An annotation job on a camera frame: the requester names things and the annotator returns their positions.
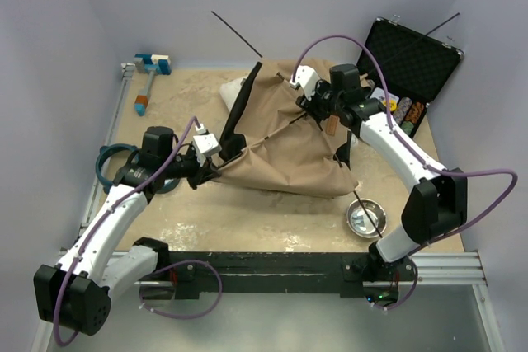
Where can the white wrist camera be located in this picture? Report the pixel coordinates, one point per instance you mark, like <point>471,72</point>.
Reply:
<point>206,145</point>
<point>304,78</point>

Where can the white pillow cushion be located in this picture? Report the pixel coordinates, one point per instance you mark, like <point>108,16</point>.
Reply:
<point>229,91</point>

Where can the tan black pet tent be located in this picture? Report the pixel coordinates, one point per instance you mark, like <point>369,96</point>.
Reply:
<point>273,145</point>

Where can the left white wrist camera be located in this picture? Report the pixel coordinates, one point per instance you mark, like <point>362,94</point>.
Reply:
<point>206,145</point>

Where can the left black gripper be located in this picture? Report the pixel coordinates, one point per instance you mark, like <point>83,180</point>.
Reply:
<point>203,173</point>

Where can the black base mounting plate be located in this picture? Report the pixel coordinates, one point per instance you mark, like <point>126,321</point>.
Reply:
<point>343,273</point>

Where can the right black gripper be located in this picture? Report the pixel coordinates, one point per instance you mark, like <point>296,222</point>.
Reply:
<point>311,104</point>

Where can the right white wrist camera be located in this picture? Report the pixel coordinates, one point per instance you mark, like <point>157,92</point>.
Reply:
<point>304,78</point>

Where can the yellow dealer button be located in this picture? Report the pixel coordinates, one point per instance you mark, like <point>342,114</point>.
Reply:
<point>387,101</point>

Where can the black poker chip case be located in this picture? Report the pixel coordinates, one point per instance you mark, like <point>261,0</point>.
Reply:
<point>416,67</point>

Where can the teal pet bowl holder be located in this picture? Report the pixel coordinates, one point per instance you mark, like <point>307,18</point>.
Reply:
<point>107,161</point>

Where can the white card deck box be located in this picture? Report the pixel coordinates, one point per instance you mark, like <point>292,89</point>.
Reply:
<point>379,94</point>

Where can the steel pet bowl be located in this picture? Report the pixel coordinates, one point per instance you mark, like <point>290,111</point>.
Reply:
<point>366,218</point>

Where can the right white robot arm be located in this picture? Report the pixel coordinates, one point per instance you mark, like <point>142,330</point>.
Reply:
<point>437,201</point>

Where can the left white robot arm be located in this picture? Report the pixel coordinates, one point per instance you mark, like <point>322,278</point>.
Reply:
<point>78,291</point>

